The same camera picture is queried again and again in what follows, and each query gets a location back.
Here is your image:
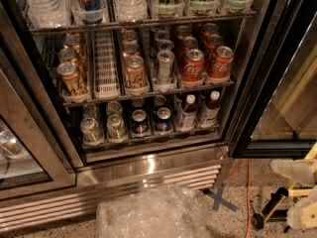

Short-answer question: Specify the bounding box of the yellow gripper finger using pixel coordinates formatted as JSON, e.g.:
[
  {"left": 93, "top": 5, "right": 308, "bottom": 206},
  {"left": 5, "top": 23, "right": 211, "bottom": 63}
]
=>
[
  {"left": 270, "top": 160, "right": 315, "bottom": 184},
  {"left": 286, "top": 185, "right": 317, "bottom": 229}
]

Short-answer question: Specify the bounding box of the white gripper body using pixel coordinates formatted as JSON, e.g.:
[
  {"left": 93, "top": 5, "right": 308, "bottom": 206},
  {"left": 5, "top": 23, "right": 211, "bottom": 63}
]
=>
[{"left": 304, "top": 160, "right": 317, "bottom": 228}]

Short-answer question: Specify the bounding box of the open glass fridge door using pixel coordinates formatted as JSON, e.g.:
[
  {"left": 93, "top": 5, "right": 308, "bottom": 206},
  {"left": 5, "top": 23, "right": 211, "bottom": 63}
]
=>
[{"left": 228, "top": 0, "right": 317, "bottom": 159}]

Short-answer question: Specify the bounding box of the front right coca-cola can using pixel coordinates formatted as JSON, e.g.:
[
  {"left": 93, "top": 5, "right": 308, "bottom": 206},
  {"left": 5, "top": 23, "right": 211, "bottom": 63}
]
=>
[{"left": 208, "top": 46, "right": 234, "bottom": 78}]

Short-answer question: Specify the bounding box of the coca-cola can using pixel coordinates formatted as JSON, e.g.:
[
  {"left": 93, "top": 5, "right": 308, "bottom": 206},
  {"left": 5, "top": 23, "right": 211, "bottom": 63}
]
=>
[
  {"left": 174, "top": 25, "right": 191, "bottom": 46},
  {"left": 179, "top": 37, "right": 199, "bottom": 60},
  {"left": 208, "top": 46, "right": 234, "bottom": 78},
  {"left": 199, "top": 23, "right": 219, "bottom": 43},
  {"left": 182, "top": 49, "right": 205, "bottom": 82},
  {"left": 203, "top": 34, "right": 223, "bottom": 63}
]

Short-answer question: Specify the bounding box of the front right pepsi can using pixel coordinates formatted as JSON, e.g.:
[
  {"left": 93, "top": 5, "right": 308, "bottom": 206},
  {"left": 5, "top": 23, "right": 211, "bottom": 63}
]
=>
[{"left": 155, "top": 107, "right": 171, "bottom": 132}]

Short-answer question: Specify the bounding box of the pepsi can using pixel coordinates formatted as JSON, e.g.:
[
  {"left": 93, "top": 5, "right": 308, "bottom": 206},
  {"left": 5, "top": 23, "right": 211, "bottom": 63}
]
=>
[
  {"left": 131, "top": 97, "right": 145, "bottom": 111},
  {"left": 155, "top": 107, "right": 171, "bottom": 132},
  {"left": 132, "top": 109, "right": 149, "bottom": 135},
  {"left": 153, "top": 95, "right": 166, "bottom": 110}
]

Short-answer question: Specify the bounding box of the front left coca-cola can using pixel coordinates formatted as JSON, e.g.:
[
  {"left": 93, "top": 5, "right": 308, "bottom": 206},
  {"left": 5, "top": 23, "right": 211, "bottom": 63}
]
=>
[{"left": 182, "top": 49, "right": 205, "bottom": 82}]

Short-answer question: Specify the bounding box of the middle right coca-cola can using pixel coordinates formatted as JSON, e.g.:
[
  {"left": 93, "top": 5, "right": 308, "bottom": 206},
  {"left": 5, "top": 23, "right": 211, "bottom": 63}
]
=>
[{"left": 203, "top": 34, "right": 223, "bottom": 63}]

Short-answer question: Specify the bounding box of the rear right pepsi can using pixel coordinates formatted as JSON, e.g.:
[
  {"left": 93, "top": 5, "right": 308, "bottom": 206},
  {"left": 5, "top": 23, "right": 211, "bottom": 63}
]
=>
[{"left": 153, "top": 95, "right": 166, "bottom": 110}]

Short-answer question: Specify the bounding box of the front left pepsi can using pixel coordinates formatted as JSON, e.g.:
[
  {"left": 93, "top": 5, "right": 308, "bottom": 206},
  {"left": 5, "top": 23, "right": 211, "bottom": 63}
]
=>
[{"left": 132, "top": 109, "right": 149, "bottom": 135}]

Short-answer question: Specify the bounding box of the rear right coca-cola can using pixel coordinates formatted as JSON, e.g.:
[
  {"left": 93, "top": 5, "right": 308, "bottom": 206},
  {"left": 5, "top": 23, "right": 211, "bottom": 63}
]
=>
[{"left": 199, "top": 23, "right": 219, "bottom": 43}]

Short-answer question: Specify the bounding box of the middle left coca-cola can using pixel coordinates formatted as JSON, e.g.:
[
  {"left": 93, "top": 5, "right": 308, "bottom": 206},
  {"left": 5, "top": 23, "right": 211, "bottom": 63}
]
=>
[{"left": 179, "top": 37, "right": 199, "bottom": 60}]

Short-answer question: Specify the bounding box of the rear left pepsi can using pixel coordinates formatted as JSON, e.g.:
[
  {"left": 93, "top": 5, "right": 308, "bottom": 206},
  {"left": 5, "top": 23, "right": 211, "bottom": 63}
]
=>
[{"left": 131, "top": 97, "right": 145, "bottom": 111}]

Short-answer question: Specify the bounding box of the front slim silver can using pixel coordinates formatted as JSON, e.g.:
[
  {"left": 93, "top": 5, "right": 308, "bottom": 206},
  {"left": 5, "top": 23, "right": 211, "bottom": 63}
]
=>
[{"left": 157, "top": 50, "right": 174, "bottom": 85}]

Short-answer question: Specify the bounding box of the slim silver can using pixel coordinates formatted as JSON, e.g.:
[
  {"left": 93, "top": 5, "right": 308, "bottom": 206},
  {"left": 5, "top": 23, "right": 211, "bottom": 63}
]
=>
[
  {"left": 157, "top": 50, "right": 174, "bottom": 85},
  {"left": 156, "top": 40, "right": 174, "bottom": 53},
  {"left": 155, "top": 30, "right": 170, "bottom": 43}
]

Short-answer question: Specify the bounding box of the rear left coca-cola can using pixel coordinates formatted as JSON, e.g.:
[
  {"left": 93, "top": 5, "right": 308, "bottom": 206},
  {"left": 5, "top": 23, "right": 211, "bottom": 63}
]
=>
[{"left": 174, "top": 25, "right": 191, "bottom": 46}]

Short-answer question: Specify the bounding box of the middle slim silver can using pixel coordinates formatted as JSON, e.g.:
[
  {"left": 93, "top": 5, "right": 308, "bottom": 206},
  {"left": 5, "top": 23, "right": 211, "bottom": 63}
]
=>
[{"left": 156, "top": 40, "right": 174, "bottom": 53}]

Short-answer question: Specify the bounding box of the rear slim silver can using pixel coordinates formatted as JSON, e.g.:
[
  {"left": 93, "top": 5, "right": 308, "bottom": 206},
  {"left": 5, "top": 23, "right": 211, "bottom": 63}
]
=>
[{"left": 155, "top": 30, "right": 170, "bottom": 43}]

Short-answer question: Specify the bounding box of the front centre gold can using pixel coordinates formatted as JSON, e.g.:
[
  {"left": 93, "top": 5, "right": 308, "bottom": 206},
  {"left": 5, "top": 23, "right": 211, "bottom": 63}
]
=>
[{"left": 125, "top": 55, "right": 148, "bottom": 89}]

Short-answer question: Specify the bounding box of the gold can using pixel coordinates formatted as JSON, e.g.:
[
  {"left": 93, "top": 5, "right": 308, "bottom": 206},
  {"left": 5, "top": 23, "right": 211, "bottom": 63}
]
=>
[
  {"left": 62, "top": 33, "right": 87, "bottom": 66},
  {"left": 125, "top": 55, "right": 148, "bottom": 89},
  {"left": 56, "top": 61, "right": 88, "bottom": 97},
  {"left": 121, "top": 30, "right": 138, "bottom": 45},
  {"left": 57, "top": 48, "right": 87, "bottom": 81},
  {"left": 122, "top": 44, "right": 141, "bottom": 59}
]

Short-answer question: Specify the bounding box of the middle centre gold can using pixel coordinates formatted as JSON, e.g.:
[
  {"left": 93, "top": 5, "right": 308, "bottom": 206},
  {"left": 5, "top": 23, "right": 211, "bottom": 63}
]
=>
[{"left": 122, "top": 44, "right": 141, "bottom": 59}]

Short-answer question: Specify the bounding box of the front left silver can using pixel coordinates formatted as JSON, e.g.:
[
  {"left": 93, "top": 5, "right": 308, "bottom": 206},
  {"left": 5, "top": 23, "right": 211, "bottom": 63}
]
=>
[{"left": 80, "top": 117, "right": 103, "bottom": 144}]

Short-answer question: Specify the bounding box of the stainless steel fridge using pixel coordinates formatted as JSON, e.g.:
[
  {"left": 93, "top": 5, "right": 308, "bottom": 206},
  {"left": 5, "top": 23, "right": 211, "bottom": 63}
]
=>
[{"left": 0, "top": 0, "right": 317, "bottom": 234}]

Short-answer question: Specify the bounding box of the rear centre gold can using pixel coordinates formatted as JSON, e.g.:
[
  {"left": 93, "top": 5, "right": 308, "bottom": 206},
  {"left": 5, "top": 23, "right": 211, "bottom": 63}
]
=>
[{"left": 121, "top": 30, "right": 138, "bottom": 45}]

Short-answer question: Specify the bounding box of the empty white can tray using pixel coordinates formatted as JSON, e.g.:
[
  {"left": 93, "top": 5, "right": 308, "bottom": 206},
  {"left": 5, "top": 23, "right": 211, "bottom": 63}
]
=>
[{"left": 92, "top": 31, "right": 121, "bottom": 100}]

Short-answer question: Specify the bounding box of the front left gold can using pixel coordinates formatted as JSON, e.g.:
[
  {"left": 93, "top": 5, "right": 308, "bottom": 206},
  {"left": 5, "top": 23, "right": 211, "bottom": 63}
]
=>
[{"left": 56, "top": 61, "right": 88, "bottom": 97}]

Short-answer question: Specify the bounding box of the middle left gold can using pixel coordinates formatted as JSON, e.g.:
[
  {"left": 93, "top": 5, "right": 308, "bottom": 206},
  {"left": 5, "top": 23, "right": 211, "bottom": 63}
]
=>
[{"left": 57, "top": 48, "right": 87, "bottom": 81}]

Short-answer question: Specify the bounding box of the rear left gold can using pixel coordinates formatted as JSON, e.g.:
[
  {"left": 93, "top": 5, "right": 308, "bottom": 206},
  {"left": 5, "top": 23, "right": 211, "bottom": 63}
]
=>
[{"left": 62, "top": 33, "right": 87, "bottom": 66}]

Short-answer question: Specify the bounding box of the red bull can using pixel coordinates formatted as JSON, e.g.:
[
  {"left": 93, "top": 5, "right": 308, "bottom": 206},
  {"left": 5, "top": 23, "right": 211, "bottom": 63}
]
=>
[{"left": 75, "top": 0, "right": 106, "bottom": 25}]

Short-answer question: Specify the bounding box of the yellow wheeled stand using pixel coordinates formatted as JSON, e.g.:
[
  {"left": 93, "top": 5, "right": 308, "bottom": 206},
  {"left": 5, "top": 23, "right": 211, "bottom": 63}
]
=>
[{"left": 252, "top": 143, "right": 317, "bottom": 230}]

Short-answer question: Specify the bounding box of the blue tape cross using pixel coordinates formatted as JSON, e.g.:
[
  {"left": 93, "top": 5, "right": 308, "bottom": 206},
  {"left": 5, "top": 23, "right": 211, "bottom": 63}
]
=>
[{"left": 203, "top": 186, "right": 238, "bottom": 212}]

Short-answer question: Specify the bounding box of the right white-capped bottle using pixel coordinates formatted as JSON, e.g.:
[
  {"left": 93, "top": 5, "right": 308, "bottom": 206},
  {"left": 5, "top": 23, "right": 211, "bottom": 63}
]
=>
[{"left": 197, "top": 90, "right": 220, "bottom": 128}]

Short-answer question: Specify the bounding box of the white-capped bottle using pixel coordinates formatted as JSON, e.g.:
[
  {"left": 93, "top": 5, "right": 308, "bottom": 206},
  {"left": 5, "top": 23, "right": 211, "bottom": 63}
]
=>
[
  {"left": 197, "top": 90, "right": 220, "bottom": 128},
  {"left": 175, "top": 94, "right": 198, "bottom": 132}
]

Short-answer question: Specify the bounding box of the left white-capped bottle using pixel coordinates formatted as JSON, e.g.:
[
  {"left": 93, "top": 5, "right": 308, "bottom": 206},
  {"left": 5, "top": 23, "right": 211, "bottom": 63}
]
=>
[{"left": 175, "top": 94, "right": 198, "bottom": 132}]

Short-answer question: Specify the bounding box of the orange cable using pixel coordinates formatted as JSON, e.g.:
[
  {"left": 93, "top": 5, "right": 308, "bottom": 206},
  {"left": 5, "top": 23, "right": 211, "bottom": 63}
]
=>
[{"left": 225, "top": 159, "right": 253, "bottom": 238}]

